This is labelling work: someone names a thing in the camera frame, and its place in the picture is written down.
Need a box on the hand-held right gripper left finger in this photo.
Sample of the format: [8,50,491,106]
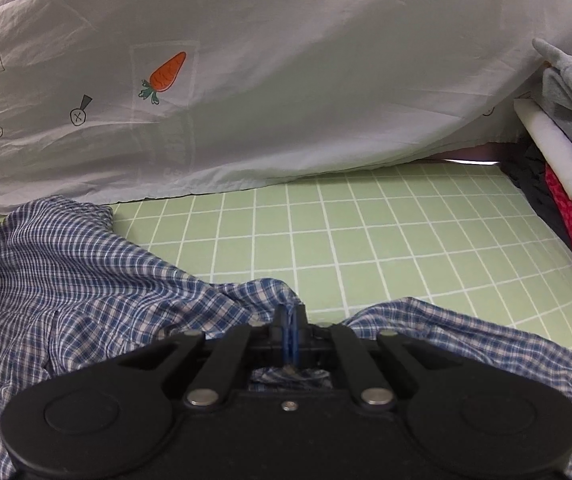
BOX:
[116,304,291,411]

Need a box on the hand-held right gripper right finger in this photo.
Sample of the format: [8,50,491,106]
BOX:
[290,308,462,411]

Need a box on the blue plaid shirt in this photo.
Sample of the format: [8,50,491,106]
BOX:
[0,195,572,480]

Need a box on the pile of folded clothes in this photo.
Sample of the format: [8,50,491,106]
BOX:
[513,97,572,307]

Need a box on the white carrot print sheet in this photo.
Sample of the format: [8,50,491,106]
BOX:
[0,0,572,219]

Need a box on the dark folded garment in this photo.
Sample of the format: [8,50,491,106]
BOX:
[502,142,572,257]

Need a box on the red patterned garment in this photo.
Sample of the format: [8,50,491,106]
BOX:
[544,162,572,284]

